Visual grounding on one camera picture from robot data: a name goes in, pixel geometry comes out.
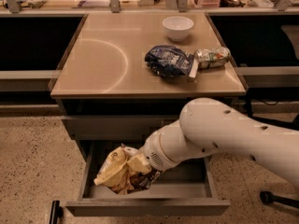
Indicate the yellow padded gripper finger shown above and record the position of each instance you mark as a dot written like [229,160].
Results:
[139,163]

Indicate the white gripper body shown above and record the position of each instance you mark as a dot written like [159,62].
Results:
[154,153]

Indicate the brown and yellow chip bag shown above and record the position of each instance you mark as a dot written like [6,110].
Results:
[119,177]

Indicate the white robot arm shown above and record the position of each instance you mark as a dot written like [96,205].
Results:
[206,126]

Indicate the closed top drawer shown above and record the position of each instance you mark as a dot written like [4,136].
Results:
[114,127]

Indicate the open middle drawer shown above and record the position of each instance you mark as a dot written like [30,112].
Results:
[187,190]

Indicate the grey drawer cabinet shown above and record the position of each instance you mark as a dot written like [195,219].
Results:
[105,72]

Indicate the blue chip bag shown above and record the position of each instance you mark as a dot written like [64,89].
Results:
[169,61]

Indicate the black table leg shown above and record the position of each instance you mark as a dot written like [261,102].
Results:
[248,105]

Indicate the black chair leg with caster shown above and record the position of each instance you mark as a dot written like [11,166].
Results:
[268,197]

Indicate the white bowl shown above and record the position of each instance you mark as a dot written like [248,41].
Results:
[177,28]

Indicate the black handle bar at floor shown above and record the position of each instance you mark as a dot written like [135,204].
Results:
[56,212]

